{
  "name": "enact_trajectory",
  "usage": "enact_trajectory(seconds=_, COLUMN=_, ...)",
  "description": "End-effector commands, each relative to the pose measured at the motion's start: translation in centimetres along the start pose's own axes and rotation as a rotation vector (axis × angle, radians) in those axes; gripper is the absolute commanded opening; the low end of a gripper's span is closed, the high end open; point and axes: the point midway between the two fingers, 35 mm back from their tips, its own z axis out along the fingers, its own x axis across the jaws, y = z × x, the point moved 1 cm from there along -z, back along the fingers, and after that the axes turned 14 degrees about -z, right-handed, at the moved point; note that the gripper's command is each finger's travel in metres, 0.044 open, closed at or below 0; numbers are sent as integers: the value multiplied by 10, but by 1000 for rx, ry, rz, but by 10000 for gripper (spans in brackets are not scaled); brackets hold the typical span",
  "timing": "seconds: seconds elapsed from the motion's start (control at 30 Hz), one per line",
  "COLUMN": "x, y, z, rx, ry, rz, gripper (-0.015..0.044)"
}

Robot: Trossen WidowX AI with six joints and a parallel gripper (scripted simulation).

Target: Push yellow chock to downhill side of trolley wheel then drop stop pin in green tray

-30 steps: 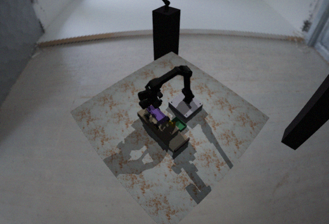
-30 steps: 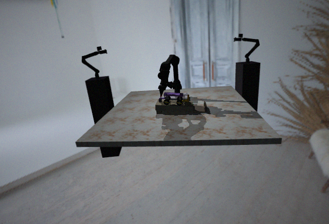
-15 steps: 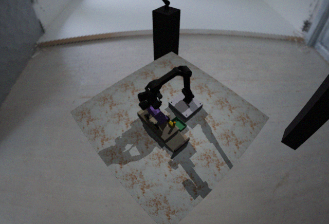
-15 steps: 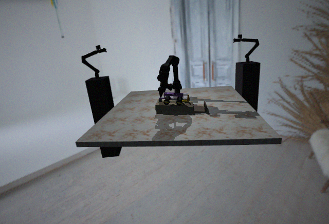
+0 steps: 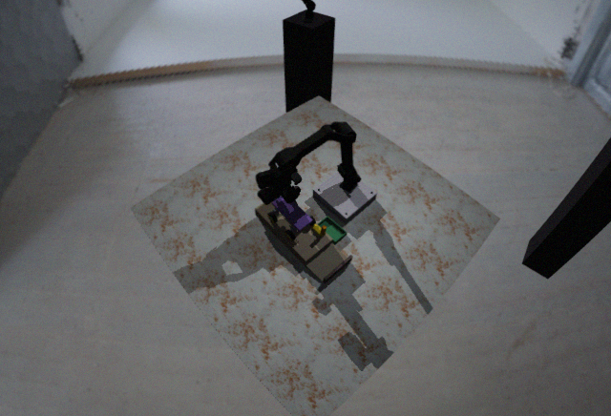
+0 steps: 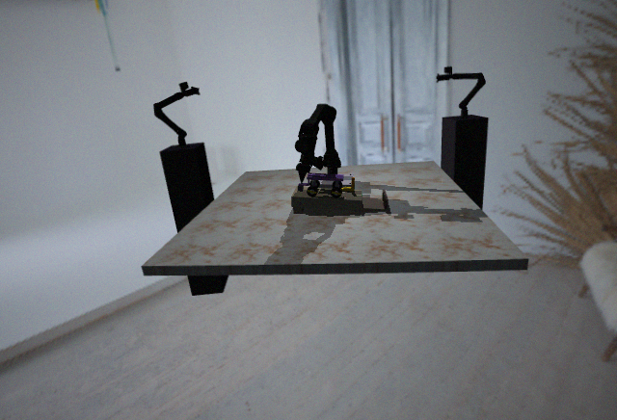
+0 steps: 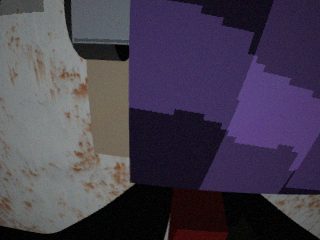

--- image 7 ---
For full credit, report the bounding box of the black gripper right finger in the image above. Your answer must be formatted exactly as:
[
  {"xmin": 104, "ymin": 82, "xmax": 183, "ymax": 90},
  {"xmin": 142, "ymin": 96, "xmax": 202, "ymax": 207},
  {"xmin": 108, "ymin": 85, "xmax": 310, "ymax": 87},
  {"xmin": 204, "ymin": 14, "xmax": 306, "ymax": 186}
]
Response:
[{"xmin": 221, "ymin": 192, "xmax": 320, "ymax": 240}]

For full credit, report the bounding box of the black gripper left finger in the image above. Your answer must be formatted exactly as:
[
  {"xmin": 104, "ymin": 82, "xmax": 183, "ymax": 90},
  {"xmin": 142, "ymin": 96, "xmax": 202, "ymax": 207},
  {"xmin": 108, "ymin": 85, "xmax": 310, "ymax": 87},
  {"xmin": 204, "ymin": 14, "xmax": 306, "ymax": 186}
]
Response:
[{"xmin": 0, "ymin": 184, "xmax": 173, "ymax": 240}]

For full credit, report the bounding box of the red-headed stop pin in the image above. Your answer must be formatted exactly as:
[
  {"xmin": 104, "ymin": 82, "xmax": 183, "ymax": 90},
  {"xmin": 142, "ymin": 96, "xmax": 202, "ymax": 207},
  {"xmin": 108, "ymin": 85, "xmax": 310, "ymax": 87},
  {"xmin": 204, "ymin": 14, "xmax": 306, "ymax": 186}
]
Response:
[{"xmin": 168, "ymin": 187, "xmax": 228, "ymax": 240}]

